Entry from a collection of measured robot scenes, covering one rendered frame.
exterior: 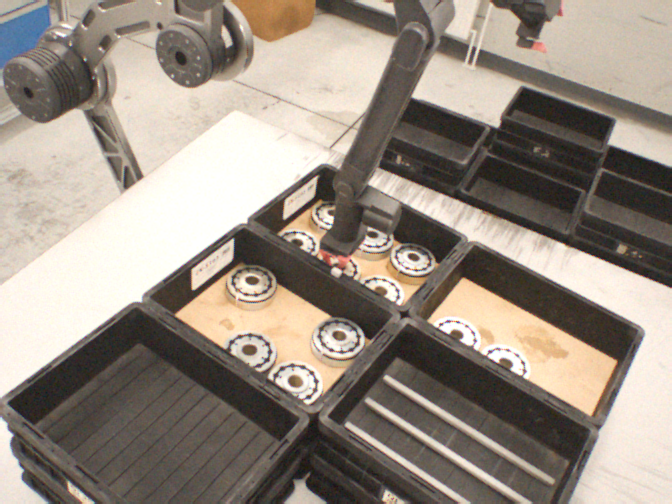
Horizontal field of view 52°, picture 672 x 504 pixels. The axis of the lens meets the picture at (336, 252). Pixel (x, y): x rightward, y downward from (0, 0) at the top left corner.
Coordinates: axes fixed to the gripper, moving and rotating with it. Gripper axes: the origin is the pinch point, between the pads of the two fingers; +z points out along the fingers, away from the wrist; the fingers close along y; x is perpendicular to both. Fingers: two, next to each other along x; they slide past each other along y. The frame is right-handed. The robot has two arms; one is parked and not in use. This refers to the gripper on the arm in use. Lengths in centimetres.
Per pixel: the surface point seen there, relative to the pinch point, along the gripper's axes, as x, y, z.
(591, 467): -64, -5, 17
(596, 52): -21, 296, 61
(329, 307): -3.6, -10.2, 2.1
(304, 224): 14.3, 11.6, 4.5
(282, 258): 9.2, -8.5, -3.4
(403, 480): -32, -42, -6
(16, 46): 188, 85, 51
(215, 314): 15.3, -23.4, 4.1
